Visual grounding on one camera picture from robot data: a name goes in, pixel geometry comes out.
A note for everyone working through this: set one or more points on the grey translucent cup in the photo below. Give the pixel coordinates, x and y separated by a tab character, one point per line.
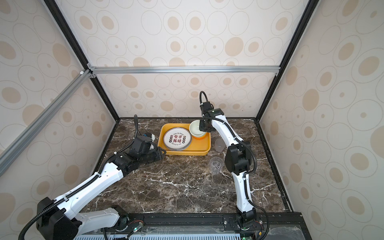
219	145

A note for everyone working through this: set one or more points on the white bowl stack bottom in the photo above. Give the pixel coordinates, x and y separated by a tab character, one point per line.
194	129

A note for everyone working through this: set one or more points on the clear plastic cup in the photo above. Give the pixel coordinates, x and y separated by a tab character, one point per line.
216	165

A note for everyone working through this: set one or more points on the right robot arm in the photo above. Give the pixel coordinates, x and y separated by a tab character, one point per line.
240	160

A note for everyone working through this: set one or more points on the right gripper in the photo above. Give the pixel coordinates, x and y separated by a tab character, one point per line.
202	127

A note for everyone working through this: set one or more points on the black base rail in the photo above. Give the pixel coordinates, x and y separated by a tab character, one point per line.
219	226

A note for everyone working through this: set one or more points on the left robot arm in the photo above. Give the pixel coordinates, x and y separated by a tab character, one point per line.
61	219

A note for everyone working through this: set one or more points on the horizontal aluminium rail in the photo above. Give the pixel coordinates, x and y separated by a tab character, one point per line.
187	70

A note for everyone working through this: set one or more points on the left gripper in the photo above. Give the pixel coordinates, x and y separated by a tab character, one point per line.
159	154

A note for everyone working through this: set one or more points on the left diagonal aluminium rail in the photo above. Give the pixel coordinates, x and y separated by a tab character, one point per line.
26	137

